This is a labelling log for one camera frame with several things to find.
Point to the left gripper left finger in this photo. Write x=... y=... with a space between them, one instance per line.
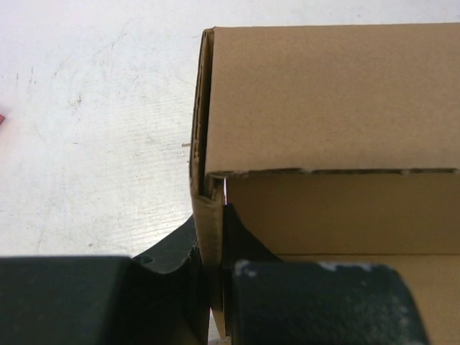
x=156 y=297

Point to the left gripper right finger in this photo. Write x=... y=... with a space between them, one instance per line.
x=269 y=301

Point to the brown cardboard box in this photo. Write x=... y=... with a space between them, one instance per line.
x=334 y=142

